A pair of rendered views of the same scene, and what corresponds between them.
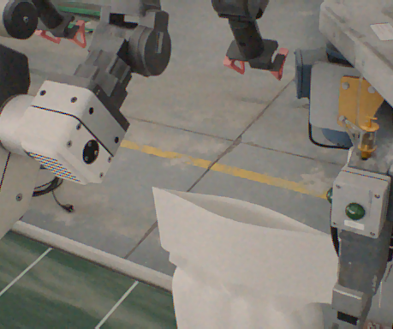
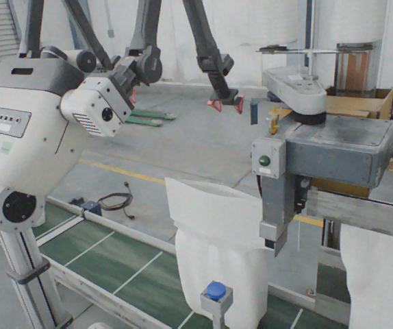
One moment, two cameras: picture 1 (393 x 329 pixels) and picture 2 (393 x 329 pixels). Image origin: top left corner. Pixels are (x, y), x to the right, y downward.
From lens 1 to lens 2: 0.27 m
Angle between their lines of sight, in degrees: 10
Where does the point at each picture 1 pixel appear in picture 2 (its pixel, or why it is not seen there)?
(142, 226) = (174, 229)
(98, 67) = (117, 72)
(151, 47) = (148, 65)
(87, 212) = (142, 220)
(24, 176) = (76, 138)
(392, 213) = (289, 166)
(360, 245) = (272, 190)
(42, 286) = (106, 251)
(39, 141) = (77, 104)
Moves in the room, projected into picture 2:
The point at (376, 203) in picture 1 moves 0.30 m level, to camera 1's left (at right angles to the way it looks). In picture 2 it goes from (275, 153) to (155, 162)
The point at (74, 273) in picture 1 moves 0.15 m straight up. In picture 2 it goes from (126, 245) to (121, 225)
